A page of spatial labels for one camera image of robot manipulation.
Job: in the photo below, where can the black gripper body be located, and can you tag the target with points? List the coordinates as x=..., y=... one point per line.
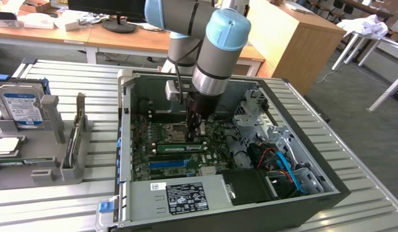
x=204, y=104

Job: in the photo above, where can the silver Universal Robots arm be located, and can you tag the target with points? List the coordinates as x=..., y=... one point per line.
x=214, y=36

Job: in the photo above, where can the green RAM stick with label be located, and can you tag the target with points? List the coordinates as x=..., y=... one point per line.
x=181, y=148

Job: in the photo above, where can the green motherboard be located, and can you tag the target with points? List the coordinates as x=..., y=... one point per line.
x=176, y=149

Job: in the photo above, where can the black open PC case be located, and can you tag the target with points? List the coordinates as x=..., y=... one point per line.
x=218, y=157

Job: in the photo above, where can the blue expansion slot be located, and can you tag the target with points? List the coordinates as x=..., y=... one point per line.
x=170, y=164

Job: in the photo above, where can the metal disk bay cage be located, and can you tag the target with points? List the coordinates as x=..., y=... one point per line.
x=267, y=120

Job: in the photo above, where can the grey power supply unit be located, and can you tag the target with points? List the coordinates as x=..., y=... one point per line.
x=182, y=198

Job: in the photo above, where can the wooden desk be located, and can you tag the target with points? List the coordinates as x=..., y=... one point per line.
x=121, y=36

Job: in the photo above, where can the wooden cabinet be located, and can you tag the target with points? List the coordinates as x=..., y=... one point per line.
x=292, y=41

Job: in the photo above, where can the blue case latch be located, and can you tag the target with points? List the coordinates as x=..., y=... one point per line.
x=104, y=207

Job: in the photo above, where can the black computer monitor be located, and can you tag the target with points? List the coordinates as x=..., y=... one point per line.
x=110, y=12

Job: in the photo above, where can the grey parts rack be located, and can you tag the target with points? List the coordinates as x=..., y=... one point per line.
x=38, y=149

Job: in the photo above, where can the hard disk with blue label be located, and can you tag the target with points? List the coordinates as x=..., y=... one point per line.
x=19, y=104

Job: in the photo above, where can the white table with paper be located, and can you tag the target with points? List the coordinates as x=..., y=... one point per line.
x=367, y=43

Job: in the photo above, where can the silver CPU chip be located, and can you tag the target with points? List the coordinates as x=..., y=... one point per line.
x=6, y=146

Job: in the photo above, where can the white crumpled paper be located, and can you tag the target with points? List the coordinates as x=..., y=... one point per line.
x=368, y=25

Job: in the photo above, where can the stack of white paper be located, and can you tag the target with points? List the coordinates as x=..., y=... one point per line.
x=39, y=20

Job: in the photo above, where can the white cardboard box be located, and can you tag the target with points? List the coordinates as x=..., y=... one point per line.
x=7, y=18

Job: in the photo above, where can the CPU socket with metal frame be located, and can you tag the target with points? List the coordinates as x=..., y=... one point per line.
x=174, y=131

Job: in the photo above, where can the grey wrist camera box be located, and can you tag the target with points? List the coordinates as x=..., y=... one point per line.
x=174, y=90

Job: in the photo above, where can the graphics card with metal bracket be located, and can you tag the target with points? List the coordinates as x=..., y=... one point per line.
x=74, y=137

